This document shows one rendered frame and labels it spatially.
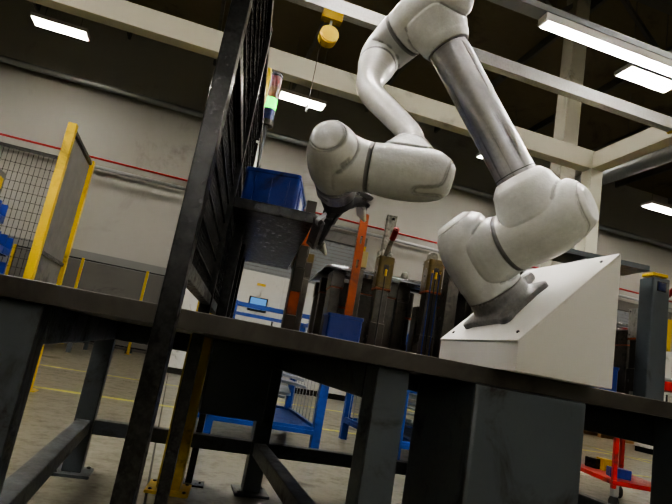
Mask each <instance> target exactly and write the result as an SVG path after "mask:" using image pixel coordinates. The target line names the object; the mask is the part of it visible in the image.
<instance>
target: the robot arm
mask: <svg viewBox="0 0 672 504"><path fill-rule="evenodd" d="M473 3H474V0H401V1H400V2H399V3H398V4H397V5H396V6H395V8H394V9H393V10H392V11H391V12H390V13H389V14H388V15H387V16H386V17H385V18H384V19H383V21H382V22H381V23H380V24H379V25H378V27H377V28H376V29H375V31H374V32H373V33H372V34H371V35H370V37H369V38H368V39H367V41H366V43H365V44H364V46H363V48H362V50H361V53H360V58H359V61H358V72H357V79H356V89H357V93H358V96H359V98H360V100H361V101H362V103H363V104H364V105H365V106H366V107H367V109H368V110H369V111H370V112H371V113H372V114H373V115H374V116H375V117H376V118H378V119H379V120H380V121H381V122H382V123H383V124H384V125H385V126H386V127H387V128H388V129H389V130H390V131H391V132H392V133H393V134H394V135H395V137H393V138H392V139H391V140H388V141H386V143H377V142H372V141H368V140H365V139H363V138H361V137H359V136H357V135H355V134H354V132H353V131H352V130H351V129H350V128H349V127H348V126H346V125H345V124H344V123H342V122H340V121H338V120H326V121H323V122H321V123H319V124H317V125H316V126H315V127H314V128H313V130H312V132H311V134H310V138H309V142H308V144H307V150H306V156H307V166H308V170H309V174H310V176H311V179H312V180H313V182H314V184H315V187H316V192H317V196H318V198H319V199H320V200H321V201H322V205H323V208H324V210H323V214H322V215H320V216H319V217H318V216H317V215H315V216H314V217H313V224H312V227H311V230H310V233H309V236H308V238H307V241H306V243H307V244H308V245H309V246H310V247H311V248H312V249H315V248H317V249H318V250H320V251H321V252H322V253H323V254H324V255H327V249H326V244H325V242H324V239H325V237H326V235H327V234H328V232H329V230H330V228H331V226H332V225H335V223H336V221H337V220H338V218H339V217H340V216H341V215H342V214H343V213H344V212H346V211H348V210H349V209H354V207H356V212H357V216H358V217H359V218H360V219H361V220H362V221H363V222H366V210H367V209H368V208H369V207H370V206H371V205H370V204H369V203H368V201H372V200H373V198H374V197H373V196H371V195H370V194H374V195H378V196H380V197H384V198H388V199H393V200H399V201H407V202H433V201H437V200H440V199H442V198H443V197H445V196H447V195H448V193H449V192H450V189H451V187H452V183H453V180H454V176H455V171H456V168H455V165H454V164H453V161H452V160H451V159H450V158H449V157H448V156H447V155H445V154H444V153H442V152H440V151H438V150H434V148H433V147H432V146H431V144H430V143H429V141H428V140H427V139H425V137H424V134H423V131H422V129H421V128H420V126H419V125H418V124H417V122H416V121H415V120H414V119H413V118H412V117H411V116H410V115H409V114H408V113H407V112H406V111H405V110H404V109H403V108H402V106H401V105H400V104H399V103H398V102H397V101H396V100H395V99H394V98H393V97H392V96H391V95H390V94H389V93H388V92H387V91H386V90H385V89H384V88H383V86H384V85H385V84H386V83H387V82H388V81H389V80H390V79H391V78H392V76H393V75H394V73H395V72H396V71H397V69H400V68H402V67H403V66H404V65H405V64H407V63H408V62H409V61H411V60H412V59H413V58H415V57H416V56H417V55H418V54H421V55H422V56H423V57H424V58H425V59H426V60H428V61H430V62H432V63H433V65H434V67H435V69H436V71H437V73H438V75H439V77H440V78H441V80H442V82H443V84H444V86H445V88H446V90H447V92H448V94H449V96H450V97H451V99H452V101H453V103H454V105H455V107H456V109H457V111H458V113H459V114H460V116H461V118H462V120H463V122H464V124H465V126H466V128H467V130H468V132H469V133H470V135H471V137H472V139H473V141H474V143H475V145H476V147H477V149H478V151H479V152H480V154H481V156H482V158H483V160H484V162H485V164H486V166H487V168H488V169H489V171H490V173H491V175H492V177H493V179H494V181H495V183H496V185H497V187H496V189H495V193H494V197H493V201H494V204H495V210H496V216H493V217H488V218H485V217H484V216H483V215H482V214H481V213H479V212H474V211H470V212H462V213H460V214H459V215H457V216H456V217H454V218H453V219H452V220H450V221H449V222H448V223H447V224H445V225H444V226H443V227H442V228H441V229H439V231H438V239H437V245H438V250H439V254H440V257H441V260H442V262H443V265H444V267H445V269H446V271H447V272H448V274H449V276H450V278H451V279H452V281H453V283H454V284H455V286H456V287H457V289H458V290H459V292H460V293H461V294H462V295H463V297H464V298H465V299H466V301H467V302H468V304H469V305H470V307H471V309H472V311H473V313H474V314H473V315H472V316H471V317H470V318H469V319H468V320H466V321H465V322H464V324H463V326H464V327H465V329H470V328H473V327H479V326H486V325H493V324H506V323H508V322H510V321H511V320H512V319H513V318H514V317H515V316H516V314H517V313H519V312H520V311H521V310H522V309H523V308H524V307H525V306H526V305H527V304H528V303H529V302H531V301H532V300H533V299H534V298H535V297H536V296H537V295H538V294H539V293H540V292H542V291H543V290H545V289H546V288H547V287H548V286H549V285H548V284H547V282H546V281H540V282H536V283H533V281H534V280H535V276H534V274H533V273H531V272H528V273H526V274H524V275H522V276H521V275H520V272H522V271H523V270H525V269H527V268H530V267H533V266H536V265H539V264H542V263H544V262H547V261H549V260H551V259H553V258H555V257H558V256H560V255H561V254H563V253H565V252H567V251H569V250H570V249H571V248H572V247H574V246H575V245H576V244H578V243H579V242H580V241H581V240H582V239H583V238H585V237H586V236H587V235H588V233H589V232H590V231H591V230H592V229H593V227H594V226H595V225H596V223H597V221H598V219H599V213H598V209H597V205H596V203H595V200H594V198H593V196H592V194H591V193H590V191H589V190H588V189H587V188H586V187H585V186H584V185H582V184H581V183H579V182H578V181H576V180H573V179H569V178H565V179H563V180H560V179H559V178H558V177H557V176H556V175H555V174H554V173H553V172H552V170H550V169H548V168H545V167H542V166H535V164H534V162H533V160H532V158H531V157H530V155H529V153H528V151H527V149H526V147H525V146H524V144H523V142H522V140H521V138H520V136H519V134H518V133H517V131H516V129H515V127H514V125H513V123H512V122H511V120H510V118H509V116H508V114H507V112H506V110H505V109H504V107H503V105H502V103H501V101H500V99H499V98H498V96H497V94H496V92H495V89H494V87H493V85H492V84H491V82H490V80H489V78H488V76H487V74H486V73H485V71H484V69H483V67H482V65H481V63H480V61H479V60H478V58H477V56H476V54H475V52H474V50H473V49H472V47H471V45H470V43H469V41H468V37H469V28H468V21H467V15H468V14H469V13H470V12H471V10H472V7H473ZM369 193H370V194H369ZM355 195H358V196H359V195H360V196H362V197H363V198H362V197H355ZM332 219H333V220H332Z"/></svg>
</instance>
